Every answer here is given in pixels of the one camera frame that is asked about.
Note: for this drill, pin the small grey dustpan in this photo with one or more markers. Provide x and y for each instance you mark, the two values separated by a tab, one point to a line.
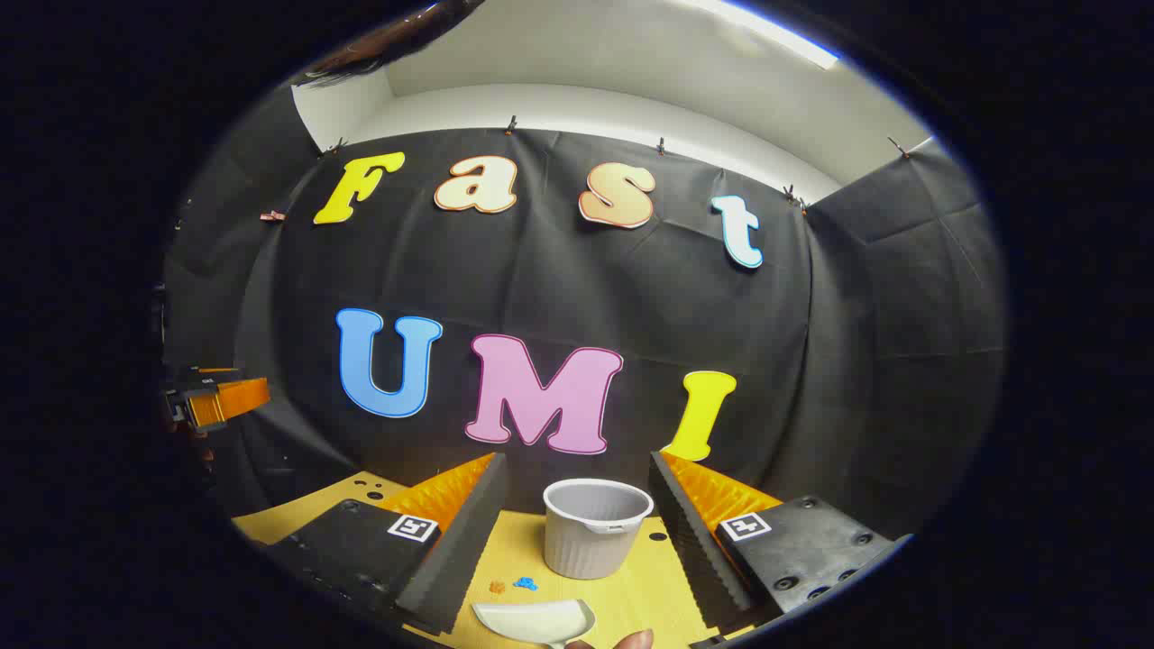
532	620

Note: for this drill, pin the row of cloth clips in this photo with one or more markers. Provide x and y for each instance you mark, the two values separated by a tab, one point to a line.
511	124

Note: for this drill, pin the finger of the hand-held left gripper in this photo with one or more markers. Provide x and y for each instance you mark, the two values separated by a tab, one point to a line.
234	399

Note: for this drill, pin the wooden desktop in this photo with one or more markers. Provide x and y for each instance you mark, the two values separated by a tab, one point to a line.
654	586

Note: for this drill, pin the white ribbed garbage bin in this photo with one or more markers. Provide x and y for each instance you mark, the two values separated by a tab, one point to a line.
590	541

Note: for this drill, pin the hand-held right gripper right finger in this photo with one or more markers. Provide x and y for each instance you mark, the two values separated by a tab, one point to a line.
690	541

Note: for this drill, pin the person's dark hair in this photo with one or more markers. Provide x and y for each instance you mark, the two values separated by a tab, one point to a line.
388	41

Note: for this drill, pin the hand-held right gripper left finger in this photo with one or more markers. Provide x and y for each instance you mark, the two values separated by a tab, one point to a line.
464	541

